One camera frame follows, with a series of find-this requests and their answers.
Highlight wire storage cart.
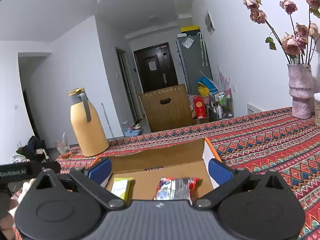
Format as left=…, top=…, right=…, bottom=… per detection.
left=209, top=89, right=234, bottom=119

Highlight dark door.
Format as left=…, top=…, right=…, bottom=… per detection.
left=133, top=42, right=179, bottom=93

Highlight yellow thermos jug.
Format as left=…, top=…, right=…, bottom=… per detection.
left=69, top=88, right=110, bottom=157

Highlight red black snack packet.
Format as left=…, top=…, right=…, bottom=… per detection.
left=154, top=177, right=201, bottom=205

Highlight green snack packet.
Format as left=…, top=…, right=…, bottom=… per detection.
left=111, top=177, right=134, bottom=205

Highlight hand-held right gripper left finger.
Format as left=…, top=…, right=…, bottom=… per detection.
left=34, top=157, right=127, bottom=211

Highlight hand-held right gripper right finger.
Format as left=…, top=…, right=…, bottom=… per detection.
left=192, top=158, right=285, bottom=210

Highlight large brown cardboard box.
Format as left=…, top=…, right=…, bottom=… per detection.
left=139, top=84, right=194, bottom=133

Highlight yellow box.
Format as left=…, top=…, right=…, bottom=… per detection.
left=180, top=25, right=200, bottom=38

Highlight grey refrigerator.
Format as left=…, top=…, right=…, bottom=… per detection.
left=176, top=35, right=213, bottom=96

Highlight person's left hand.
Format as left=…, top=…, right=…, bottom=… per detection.
left=0, top=196, right=18, bottom=240

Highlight blue floor tray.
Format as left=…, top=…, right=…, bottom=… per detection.
left=122, top=121, right=144, bottom=138

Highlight dried pink roses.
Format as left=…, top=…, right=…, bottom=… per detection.
left=243, top=0, right=320, bottom=65

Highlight glass cup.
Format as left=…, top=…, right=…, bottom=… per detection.
left=55, top=132, right=72, bottom=155

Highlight white wall unit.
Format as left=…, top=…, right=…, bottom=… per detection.
left=247, top=103, right=263, bottom=114

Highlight pink vase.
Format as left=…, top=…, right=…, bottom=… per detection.
left=287, top=64, right=314, bottom=119

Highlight hanging umbrella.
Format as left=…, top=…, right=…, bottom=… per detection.
left=197, top=32, right=209, bottom=67

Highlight orange red cardboard box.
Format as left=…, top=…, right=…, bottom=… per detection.
left=95, top=137, right=223, bottom=202

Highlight pink feathery decoration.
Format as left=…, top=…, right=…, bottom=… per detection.
left=217, top=65, right=230, bottom=88

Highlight mop stick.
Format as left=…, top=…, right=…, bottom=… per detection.
left=101, top=103, right=115, bottom=139

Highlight blue bag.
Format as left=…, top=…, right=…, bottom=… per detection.
left=195, top=77, right=217, bottom=91

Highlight wall electrical panel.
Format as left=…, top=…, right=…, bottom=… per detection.
left=204, top=10, right=216, bottom=36

